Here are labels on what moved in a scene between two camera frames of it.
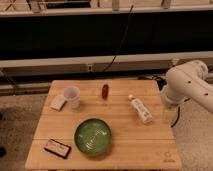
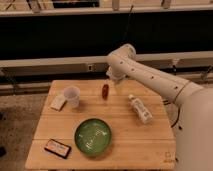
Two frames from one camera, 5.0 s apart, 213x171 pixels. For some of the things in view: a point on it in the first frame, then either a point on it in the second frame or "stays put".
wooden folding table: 103,124 stays put
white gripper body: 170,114 → 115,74
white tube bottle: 140,109 stays put
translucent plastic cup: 72,95 stays put
